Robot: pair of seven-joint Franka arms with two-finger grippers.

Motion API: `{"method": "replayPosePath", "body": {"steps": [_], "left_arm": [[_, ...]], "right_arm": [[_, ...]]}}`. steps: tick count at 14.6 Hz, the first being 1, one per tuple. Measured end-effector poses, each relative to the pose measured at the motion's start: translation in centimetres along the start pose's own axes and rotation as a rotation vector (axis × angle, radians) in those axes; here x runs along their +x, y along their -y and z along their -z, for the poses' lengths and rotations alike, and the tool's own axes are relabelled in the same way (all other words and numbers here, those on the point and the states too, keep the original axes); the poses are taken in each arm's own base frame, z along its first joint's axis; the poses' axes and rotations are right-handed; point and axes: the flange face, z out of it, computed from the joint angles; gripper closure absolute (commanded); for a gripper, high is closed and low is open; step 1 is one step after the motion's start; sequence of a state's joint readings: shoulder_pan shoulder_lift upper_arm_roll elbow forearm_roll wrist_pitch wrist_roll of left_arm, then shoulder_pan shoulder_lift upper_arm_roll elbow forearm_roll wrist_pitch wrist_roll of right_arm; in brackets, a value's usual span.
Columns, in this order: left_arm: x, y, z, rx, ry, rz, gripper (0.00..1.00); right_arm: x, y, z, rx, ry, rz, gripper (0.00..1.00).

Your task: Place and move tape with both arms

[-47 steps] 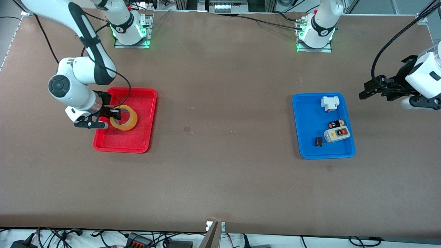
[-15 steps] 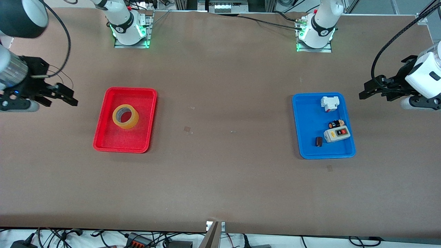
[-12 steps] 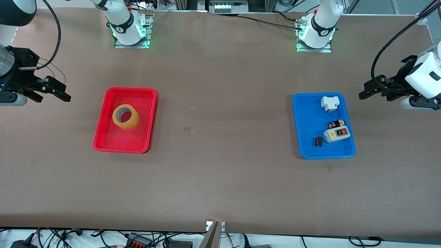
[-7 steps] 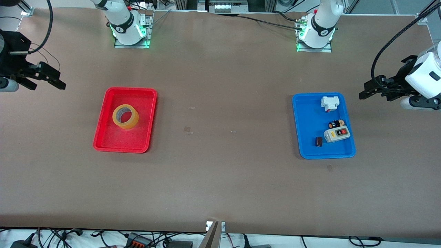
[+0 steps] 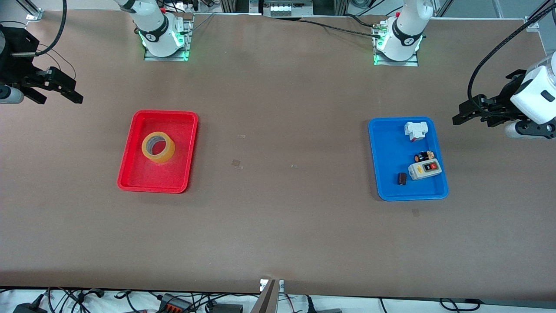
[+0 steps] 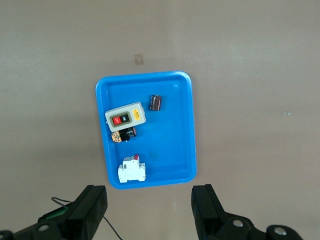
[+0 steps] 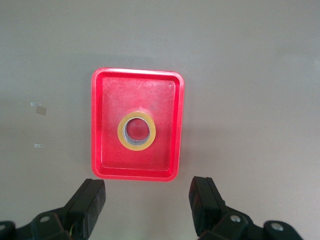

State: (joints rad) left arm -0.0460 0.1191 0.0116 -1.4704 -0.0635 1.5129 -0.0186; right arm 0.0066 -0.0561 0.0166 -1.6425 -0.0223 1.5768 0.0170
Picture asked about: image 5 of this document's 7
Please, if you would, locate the yellow tape roll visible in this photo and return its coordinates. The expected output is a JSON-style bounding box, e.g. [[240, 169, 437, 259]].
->
[[141, 131, 176, 164]]

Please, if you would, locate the white circuit breaker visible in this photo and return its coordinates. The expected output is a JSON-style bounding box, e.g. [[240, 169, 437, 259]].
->
[[404, 121, 429, 143]]

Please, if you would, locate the blue plastic tray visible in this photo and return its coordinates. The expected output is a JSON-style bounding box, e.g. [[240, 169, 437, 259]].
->
[[368, 117, 449, 202]]

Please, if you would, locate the red plastic tray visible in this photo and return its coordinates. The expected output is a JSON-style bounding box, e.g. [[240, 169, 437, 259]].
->
[[117, 110, 199, 194]]

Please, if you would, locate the black power adapter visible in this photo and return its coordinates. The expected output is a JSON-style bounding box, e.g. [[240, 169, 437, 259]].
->
[[13, 303, 48, 313]]

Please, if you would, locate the grey socket strip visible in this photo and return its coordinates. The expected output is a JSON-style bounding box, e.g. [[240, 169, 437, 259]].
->
[[261, 0, 314, 18]]

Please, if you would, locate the black orange power strip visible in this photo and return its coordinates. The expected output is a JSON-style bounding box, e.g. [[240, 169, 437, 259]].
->
[[157, 293, 192, 313]]

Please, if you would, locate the small metal edge plate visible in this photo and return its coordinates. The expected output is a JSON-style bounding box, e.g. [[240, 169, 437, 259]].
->
[[260, 279, 285, 293]]

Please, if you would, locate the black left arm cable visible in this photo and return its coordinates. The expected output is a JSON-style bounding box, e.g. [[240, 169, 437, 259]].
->
[[467, 1, 556, 114]]

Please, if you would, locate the grey push button switch box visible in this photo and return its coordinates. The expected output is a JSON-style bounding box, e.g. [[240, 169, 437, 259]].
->
[[408, 160, 443, 181]]

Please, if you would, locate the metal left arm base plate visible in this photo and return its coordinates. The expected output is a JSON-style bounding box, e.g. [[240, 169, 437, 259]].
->
[[373, 22, 420, 67]]

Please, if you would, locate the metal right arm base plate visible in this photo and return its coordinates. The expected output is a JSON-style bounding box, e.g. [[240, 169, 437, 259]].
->
[[143, 14, 195, 62]]

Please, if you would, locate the black cable on table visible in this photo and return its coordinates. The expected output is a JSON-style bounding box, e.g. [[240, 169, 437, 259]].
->
[[299, 17, 384, 41]]

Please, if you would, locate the black floor cable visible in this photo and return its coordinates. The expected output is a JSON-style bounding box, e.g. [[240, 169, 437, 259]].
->
[[439, 297, 483, 312]]

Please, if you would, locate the grey metal post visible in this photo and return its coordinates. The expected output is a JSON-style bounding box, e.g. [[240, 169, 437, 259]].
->
[[250, 280, 279, 313]]

